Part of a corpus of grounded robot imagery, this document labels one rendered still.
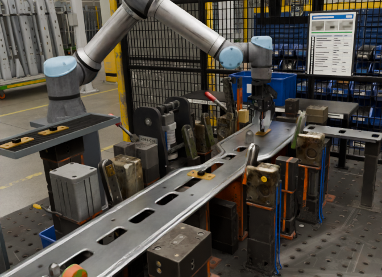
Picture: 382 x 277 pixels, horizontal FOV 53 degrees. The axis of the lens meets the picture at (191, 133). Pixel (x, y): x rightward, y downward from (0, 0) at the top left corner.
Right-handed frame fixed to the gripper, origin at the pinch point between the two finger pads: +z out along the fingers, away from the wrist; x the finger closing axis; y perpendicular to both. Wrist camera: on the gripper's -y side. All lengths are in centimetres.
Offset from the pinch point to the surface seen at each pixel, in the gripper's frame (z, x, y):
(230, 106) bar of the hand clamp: -7.6, -13.7, 1.5
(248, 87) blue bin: -7.6, -23.7, -35.8
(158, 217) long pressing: 1, 4, 73
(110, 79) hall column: 101, -586, -484
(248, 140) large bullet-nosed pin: 0.7, 0.3, 14.0
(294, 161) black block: 3.0, 20.1, 20.7
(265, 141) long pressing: 2.2, 4.8, 9.2
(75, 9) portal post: -54, -557, -387
